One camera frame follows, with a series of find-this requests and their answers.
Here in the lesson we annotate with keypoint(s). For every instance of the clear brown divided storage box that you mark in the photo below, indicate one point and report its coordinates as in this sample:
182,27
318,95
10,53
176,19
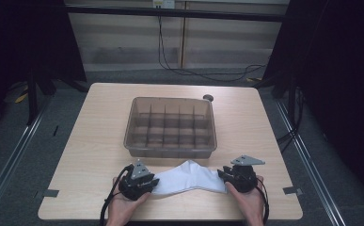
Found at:
170,128

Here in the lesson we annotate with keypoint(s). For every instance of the black metal stand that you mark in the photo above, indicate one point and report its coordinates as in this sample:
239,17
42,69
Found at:
292,100
31,97

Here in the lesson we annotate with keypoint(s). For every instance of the yellow floor marker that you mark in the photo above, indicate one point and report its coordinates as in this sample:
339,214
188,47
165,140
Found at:
21,98

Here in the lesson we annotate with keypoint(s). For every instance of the dark curtain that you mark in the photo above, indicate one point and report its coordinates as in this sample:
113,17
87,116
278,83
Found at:
339,78
23,40

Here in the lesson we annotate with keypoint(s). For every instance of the black horizontal bar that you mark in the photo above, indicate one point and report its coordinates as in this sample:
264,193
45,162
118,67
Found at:
170,13

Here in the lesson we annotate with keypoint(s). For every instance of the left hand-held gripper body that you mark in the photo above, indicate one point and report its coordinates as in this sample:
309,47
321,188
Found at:
132,186

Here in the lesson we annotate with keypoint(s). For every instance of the black round table grommet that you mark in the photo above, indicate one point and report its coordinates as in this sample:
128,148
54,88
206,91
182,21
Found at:
208,98

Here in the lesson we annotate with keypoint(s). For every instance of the metal floor rail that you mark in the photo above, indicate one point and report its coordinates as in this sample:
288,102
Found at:
13,153
311,169

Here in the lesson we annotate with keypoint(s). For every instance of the white wall outlet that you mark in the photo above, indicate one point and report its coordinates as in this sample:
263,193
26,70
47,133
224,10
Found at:
164,3

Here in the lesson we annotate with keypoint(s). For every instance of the person's left hand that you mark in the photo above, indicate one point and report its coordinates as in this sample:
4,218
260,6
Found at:
123,210

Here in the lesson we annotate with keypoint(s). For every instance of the grey tape strip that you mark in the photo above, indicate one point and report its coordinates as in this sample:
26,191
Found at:
50,193
293,190

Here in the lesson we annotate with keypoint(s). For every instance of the person's right hand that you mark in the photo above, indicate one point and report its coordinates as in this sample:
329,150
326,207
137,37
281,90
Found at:
251,207

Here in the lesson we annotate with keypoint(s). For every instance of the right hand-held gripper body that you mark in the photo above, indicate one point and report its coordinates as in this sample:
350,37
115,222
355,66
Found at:
244,177

